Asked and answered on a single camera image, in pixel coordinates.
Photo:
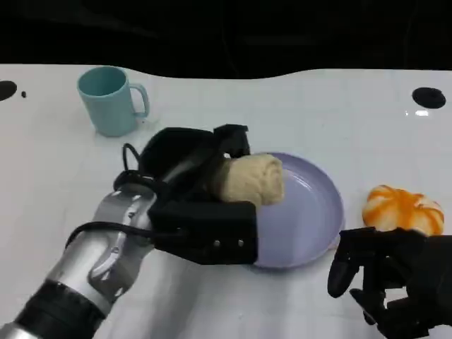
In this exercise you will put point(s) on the beige towel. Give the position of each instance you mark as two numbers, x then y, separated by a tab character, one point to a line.
250	180

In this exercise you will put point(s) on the orange and white bread roll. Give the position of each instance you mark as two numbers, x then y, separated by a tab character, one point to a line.
402	212

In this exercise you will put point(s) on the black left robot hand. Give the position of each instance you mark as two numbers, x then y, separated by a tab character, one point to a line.
176	152

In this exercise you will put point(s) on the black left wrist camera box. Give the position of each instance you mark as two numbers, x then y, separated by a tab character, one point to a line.
205	229

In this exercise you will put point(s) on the lilac plate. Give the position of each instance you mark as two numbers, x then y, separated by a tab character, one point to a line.
300	226

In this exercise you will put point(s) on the pale green mug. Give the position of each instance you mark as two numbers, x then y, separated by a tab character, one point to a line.
109	109

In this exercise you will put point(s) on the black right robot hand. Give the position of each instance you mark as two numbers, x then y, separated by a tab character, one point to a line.
416	268

